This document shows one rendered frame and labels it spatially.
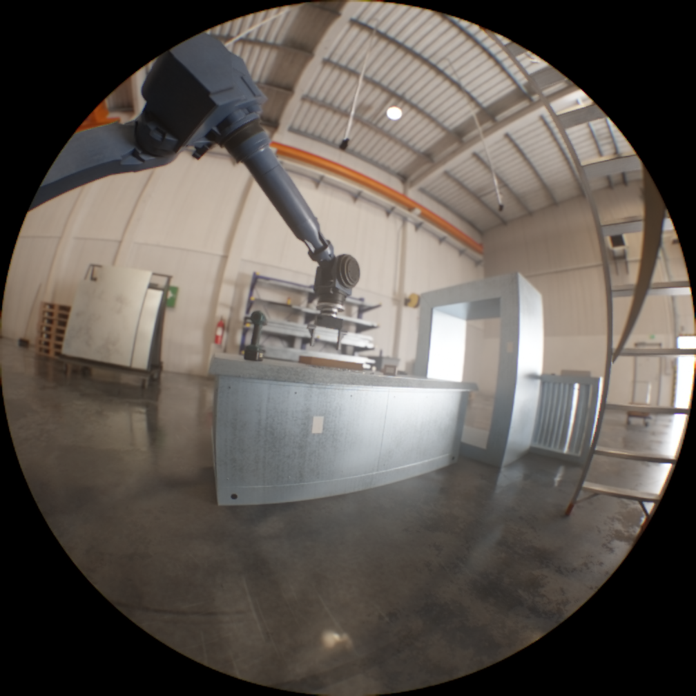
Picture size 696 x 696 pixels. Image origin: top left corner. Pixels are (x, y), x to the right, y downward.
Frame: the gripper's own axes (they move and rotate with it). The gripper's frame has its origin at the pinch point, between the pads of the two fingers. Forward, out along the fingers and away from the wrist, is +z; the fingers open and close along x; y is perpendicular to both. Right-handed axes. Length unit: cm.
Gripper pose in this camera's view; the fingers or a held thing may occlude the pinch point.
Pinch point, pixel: (325, 344)
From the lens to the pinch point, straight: 118.3
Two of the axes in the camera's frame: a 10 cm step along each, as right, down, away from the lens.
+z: -1.2, 9.9, -0.6
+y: 4.0, -0.1, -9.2
